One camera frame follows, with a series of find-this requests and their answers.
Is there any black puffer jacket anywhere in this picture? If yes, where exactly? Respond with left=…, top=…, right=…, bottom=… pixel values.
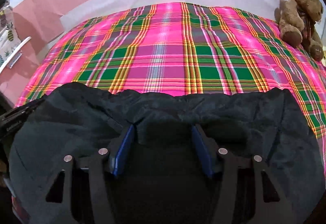
left=9, top=82, right=325, bottom=223

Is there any pineapple print fabric organizer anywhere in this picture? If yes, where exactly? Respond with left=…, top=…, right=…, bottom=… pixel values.
left=0, top=0, right=31, bottom=73

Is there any pink plaid bed sheet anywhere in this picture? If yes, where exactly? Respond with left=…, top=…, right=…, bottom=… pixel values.
left=15, top=2, right=326, bottom=176

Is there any brown teddy bear santa hat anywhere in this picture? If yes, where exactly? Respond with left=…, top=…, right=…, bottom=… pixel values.
left=278, top=0, right=324, bottom=62

